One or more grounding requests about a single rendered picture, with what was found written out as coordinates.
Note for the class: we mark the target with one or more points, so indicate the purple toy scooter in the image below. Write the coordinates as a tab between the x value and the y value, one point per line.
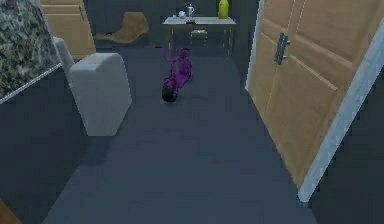
178	73

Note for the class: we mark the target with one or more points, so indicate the grey small box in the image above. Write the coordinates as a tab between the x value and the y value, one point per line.
199	34

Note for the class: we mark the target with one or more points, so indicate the dark red small dish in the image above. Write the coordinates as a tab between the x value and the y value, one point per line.
190	22

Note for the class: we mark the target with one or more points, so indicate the grey side table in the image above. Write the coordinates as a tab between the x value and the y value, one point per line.
200	21

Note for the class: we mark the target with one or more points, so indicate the light grey armchair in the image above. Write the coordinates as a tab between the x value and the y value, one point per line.
100	90

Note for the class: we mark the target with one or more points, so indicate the white small bowl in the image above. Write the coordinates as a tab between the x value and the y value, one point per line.
181	14

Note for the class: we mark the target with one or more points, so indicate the brown curved chair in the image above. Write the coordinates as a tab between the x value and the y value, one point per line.
128	30

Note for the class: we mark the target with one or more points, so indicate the yellow green vase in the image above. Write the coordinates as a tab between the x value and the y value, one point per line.
223	9

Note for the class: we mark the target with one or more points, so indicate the tan wooden room door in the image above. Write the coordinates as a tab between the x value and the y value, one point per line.
310	83

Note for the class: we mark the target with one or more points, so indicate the tan wooden cupboard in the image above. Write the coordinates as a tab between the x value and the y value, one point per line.
68	26

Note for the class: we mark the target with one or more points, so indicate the mottled grey framed painting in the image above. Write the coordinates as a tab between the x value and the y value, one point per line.
23	46

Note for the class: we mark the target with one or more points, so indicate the brown wooden furniture corner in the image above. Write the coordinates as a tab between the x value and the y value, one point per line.
6	215

